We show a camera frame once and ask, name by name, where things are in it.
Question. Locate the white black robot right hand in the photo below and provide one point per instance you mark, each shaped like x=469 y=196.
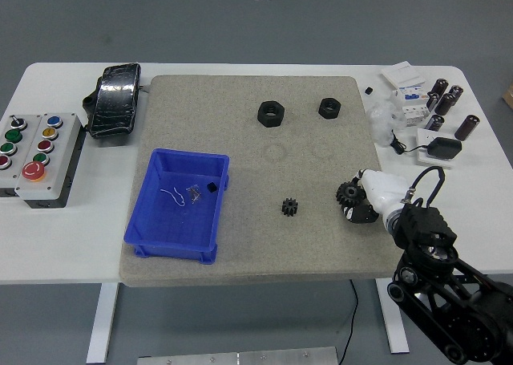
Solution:
x=384 y=188

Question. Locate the large black bevel gear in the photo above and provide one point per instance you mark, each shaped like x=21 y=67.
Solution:
x=347 y=196

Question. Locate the small black spur gear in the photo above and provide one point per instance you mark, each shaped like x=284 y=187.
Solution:
x=290 y=207

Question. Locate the blue plastic bin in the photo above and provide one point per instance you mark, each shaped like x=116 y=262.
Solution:
x=172 y=224

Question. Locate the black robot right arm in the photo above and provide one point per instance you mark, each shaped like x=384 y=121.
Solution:
x=425 y=220

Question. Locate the small black hex nut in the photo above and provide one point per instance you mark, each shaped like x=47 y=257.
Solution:
x=330 y=108

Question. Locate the large black hex nut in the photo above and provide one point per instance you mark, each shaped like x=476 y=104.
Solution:
x=271 y=114

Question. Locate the grey box with emergency stop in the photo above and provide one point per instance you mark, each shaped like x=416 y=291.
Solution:
x=48 y=156

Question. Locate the clear crumpled plastic bag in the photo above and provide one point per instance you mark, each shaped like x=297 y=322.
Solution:
x=380 y=124

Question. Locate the white square plate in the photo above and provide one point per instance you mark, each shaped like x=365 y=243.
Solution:
x=425 y=137

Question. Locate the black power adapter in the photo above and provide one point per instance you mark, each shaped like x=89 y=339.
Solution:
x=445 y=148

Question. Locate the dark brown capacitor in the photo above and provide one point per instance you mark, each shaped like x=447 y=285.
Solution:
x=445 y=104
x=456 y=92
x=433 y=101
x=439 y=87
x=435 y=123
x=467 y=127

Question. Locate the white circuit breaker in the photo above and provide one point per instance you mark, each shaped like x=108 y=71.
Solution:
x=413 y=104

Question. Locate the white flat carton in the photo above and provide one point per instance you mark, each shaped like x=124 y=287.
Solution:
x=402 y=75

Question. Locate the white table leg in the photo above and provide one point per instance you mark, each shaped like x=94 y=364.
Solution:
x=102 y=321
x=390 y=321

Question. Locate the grey-brown table mat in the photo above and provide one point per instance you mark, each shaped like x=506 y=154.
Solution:
x=248 y=240

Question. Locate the brown cardboard piece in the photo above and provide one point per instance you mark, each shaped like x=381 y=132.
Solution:
x=509 y=96

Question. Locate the clear bag of screws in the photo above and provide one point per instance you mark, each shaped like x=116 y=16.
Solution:
x=194 y=193

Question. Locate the black wrapped device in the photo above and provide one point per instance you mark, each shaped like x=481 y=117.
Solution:
x=114 y=100

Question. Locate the grey box with selector switch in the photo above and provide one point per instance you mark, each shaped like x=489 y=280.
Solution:
x=12 y=140

